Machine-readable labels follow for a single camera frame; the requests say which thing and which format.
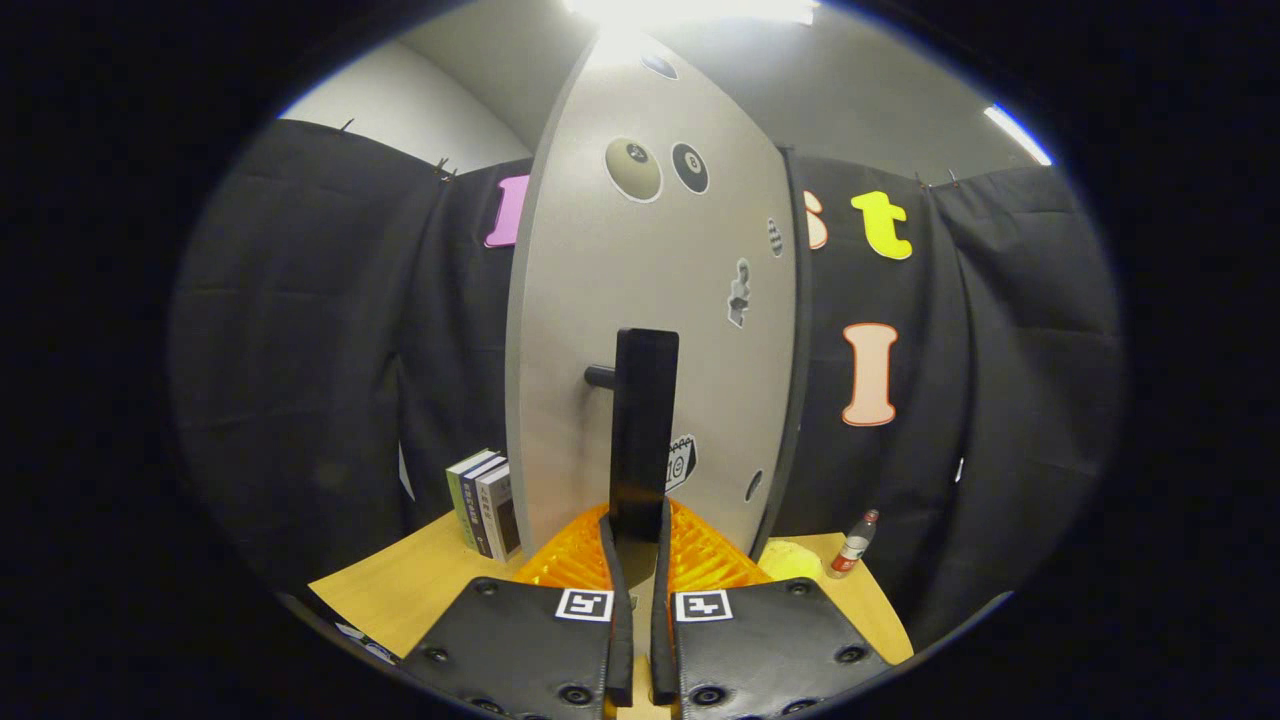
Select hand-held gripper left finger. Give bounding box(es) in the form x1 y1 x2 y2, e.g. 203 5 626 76
400 500 636 720

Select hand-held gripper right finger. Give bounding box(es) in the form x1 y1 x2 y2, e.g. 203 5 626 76
650 497 891 720

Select black cabinet door handle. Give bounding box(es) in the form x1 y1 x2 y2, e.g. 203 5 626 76
585 328 681 543

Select dark grey shoe cabinet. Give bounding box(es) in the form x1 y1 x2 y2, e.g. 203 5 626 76
750 148 813 561

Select dark blue spine book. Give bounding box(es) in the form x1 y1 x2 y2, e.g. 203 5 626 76
460 455 506 558

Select red cap bottle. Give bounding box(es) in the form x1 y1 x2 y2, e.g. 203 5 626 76
826 509 881 580

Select green spine book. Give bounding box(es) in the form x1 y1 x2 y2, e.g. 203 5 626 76
446 449 498 551

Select black backdrop cloth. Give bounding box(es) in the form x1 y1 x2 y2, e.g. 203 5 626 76
170 118 1126 651

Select long ceiling strip light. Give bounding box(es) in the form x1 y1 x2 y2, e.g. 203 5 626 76
983 103 1053 167

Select square ceiling light panel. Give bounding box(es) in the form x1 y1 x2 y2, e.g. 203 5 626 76
565 0 821 29

